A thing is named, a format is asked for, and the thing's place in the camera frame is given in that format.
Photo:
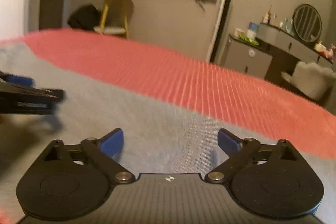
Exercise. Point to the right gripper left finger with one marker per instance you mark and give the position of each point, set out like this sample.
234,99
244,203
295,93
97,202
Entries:
70,181

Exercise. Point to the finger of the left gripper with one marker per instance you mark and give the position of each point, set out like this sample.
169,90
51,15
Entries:
19,96

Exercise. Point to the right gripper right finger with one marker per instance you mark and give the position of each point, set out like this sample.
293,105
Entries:
270,180

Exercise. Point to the grey pants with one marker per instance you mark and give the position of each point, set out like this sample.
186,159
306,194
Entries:
170,148

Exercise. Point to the coral ribbed bedspread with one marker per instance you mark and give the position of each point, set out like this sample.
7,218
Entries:
183,81

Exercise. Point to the black bag on floor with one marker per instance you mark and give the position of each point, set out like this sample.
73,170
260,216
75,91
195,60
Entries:
85,18

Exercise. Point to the grey shell chair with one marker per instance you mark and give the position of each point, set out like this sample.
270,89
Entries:
311,79

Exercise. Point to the grey vanity dresser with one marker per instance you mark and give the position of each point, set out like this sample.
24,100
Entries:
275,52

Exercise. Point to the yellow side table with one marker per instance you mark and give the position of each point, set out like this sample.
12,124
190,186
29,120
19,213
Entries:
113,19

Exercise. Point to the blue white box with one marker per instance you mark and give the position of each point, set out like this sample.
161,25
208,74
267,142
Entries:
252,31

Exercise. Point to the round black mirror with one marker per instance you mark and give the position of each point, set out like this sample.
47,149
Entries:
307,23

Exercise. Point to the white door frame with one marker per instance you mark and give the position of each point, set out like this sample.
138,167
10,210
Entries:
219,30

